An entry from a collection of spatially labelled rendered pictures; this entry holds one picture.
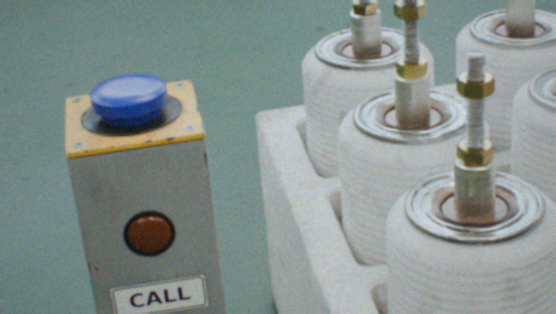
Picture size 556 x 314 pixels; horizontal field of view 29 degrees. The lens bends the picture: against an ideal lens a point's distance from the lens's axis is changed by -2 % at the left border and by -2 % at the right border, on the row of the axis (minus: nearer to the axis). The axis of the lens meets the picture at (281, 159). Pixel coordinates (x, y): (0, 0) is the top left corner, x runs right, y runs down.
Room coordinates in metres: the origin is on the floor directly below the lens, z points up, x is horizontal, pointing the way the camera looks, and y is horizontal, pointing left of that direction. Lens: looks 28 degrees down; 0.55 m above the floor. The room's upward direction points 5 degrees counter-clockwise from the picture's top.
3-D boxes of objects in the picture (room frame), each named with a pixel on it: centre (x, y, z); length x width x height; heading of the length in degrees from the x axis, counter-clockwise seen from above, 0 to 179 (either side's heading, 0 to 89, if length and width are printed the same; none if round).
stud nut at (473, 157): (0.49, -0.10, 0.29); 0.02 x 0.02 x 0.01; 43
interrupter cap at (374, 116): (0.61, -0.08, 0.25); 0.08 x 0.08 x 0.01
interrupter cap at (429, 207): (0.49, -0.10, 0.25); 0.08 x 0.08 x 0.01
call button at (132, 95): (0.51, 0.08, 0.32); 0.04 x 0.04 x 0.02
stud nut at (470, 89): (0.49, -0.10, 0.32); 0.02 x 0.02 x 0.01; 43
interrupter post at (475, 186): (0.49, -0.10, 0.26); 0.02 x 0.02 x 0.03
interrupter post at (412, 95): (0.61, -0.08, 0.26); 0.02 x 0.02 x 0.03
